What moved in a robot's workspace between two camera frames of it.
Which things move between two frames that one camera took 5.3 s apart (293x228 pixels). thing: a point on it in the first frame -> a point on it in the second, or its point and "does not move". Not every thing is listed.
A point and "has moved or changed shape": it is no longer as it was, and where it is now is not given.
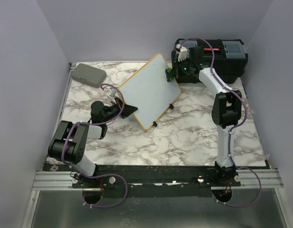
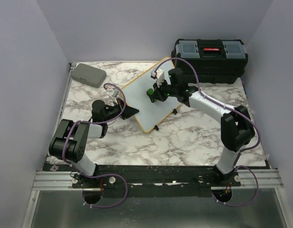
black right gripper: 174,72 -> 157,94
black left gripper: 127,109 does not move
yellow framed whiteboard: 149,91 has moved or changed shape
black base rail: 110,176 does not move
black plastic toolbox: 228,57 does not move
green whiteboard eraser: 167,71 has moved or changed shape
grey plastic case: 90,75 does not move
